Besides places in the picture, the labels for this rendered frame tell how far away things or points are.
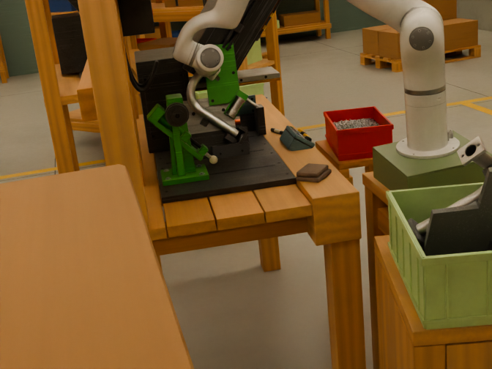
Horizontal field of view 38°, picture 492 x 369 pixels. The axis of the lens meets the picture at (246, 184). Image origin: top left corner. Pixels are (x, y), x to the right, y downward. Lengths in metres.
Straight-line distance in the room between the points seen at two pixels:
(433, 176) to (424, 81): 0.27
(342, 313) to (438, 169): 0.52
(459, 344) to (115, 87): 1.04
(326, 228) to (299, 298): 1.35
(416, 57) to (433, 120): 0.21
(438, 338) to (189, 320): 1.88
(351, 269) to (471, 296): 0.65
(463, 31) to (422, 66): 6.89
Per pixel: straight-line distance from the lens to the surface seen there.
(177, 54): 2.23
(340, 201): 2.05
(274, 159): 2.41
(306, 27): 11.41
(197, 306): 3.41
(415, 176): 2.06
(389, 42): 8.55
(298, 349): 3.01
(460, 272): 1.54
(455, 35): 8.90
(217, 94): 2.53
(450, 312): 1.58
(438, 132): 2.18
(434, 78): 2.13
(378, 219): 2.34
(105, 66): 1.87
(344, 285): 2.17
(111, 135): 1.91
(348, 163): 2.64
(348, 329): 2.24
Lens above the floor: 1.61
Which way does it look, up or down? 19 degrees down
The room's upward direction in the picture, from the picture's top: 6 degrees counter-clockwise
